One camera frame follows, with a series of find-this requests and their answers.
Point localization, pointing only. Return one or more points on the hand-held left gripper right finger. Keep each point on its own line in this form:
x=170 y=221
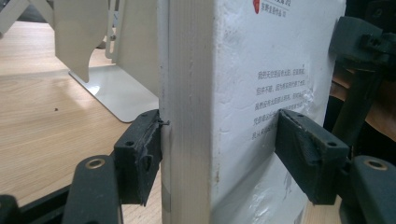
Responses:
x=308 y=161

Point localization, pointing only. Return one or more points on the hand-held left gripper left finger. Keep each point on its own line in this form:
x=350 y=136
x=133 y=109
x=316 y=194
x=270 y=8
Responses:
x=137 y=168

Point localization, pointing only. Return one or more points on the white book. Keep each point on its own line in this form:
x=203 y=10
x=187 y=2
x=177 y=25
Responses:
x=193 y=93

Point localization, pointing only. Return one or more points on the white metal bookend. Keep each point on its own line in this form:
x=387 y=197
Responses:
x=121 y=90

